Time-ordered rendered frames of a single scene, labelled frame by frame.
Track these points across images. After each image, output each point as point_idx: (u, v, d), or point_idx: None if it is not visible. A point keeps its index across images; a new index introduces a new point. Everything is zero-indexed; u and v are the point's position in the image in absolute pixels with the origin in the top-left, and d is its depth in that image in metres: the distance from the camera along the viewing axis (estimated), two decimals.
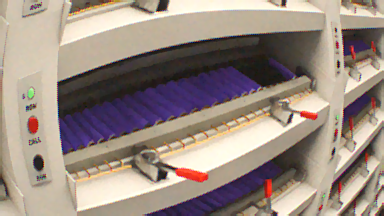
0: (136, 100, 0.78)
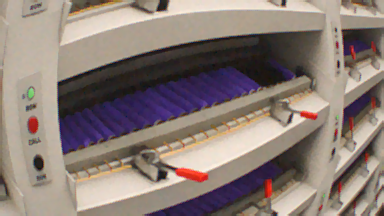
0: (136, 100, 0.78)
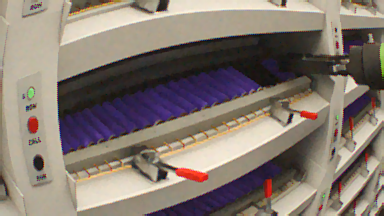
0: (136, 100, 0.78)
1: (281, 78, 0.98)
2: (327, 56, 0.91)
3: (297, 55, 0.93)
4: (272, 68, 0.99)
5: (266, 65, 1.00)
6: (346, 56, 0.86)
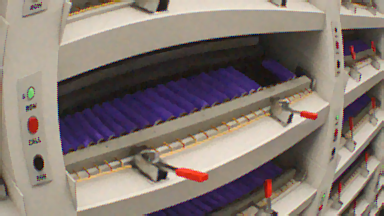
0: (136, 100, 0.78)
1: (281, 79, 0.98)
2: None
3: None
4: (272, 69, 0.99)
5: (266, 66, 1.00)
6: None
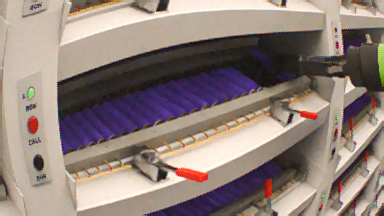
0: (136, 100, 0.78)
1: (281, 79, 0.98)
2: (322, 57, 0.89)
3: (293, 56, 0.92)
4: (272, 69, 0.99)
5: (266, 66, 1.00)
6: (343, 57, 0.85)
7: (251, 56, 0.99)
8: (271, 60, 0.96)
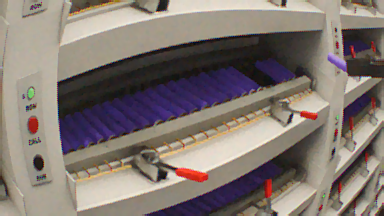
0: (136, 100, 0.78)
1: None
2: None
3: (364, 59, 0.77)
4: (272, 69, 0.99)
5: (266, 66, 1.00)
6: None
7: (255, 67, 0.99)
8: (275, 74, 0.97)
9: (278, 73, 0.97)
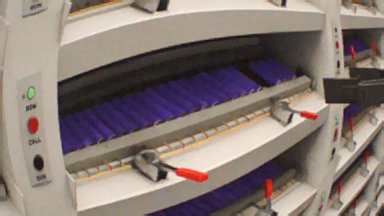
0: (136, 100, 0.78)
1: None
2: None
3: None
4: (272, 69, 0.99)
5: (266, 66, 1.00)
6: None
7: None
8: (275, 74, 0.97)
9: (278, 73, 0.97)
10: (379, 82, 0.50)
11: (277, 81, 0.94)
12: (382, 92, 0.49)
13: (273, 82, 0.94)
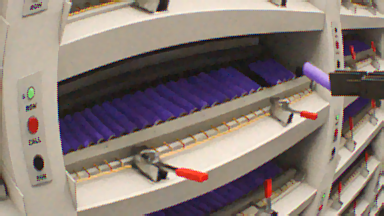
0: (136, 100, 0.78)
1: None
2: None
3: (354, 73, 0.59)
4: (272, 69, 0.99)
5: (266, 66, 1.00)
6: None
7: None
8: (275, 74, 0.97)
9: (278, 73, 0.97)
10: None
11: (277, 81, 0.94)
12: None
13: (273, 82, 0.94)
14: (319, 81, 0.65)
